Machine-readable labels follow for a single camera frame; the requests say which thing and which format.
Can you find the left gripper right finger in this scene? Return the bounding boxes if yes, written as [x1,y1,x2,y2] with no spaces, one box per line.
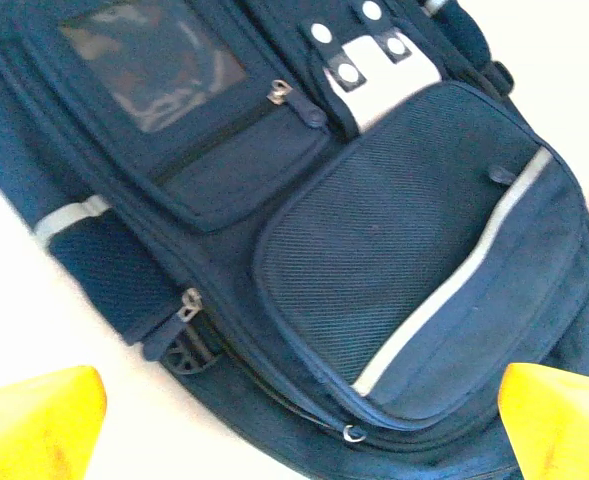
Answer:
[496,362,589,480]

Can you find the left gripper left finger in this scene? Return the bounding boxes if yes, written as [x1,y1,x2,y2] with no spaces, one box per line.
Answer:
[0,365,109,480]

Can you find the navy blue student backpack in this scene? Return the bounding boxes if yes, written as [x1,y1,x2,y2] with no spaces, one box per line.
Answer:
[0,0,589,480]

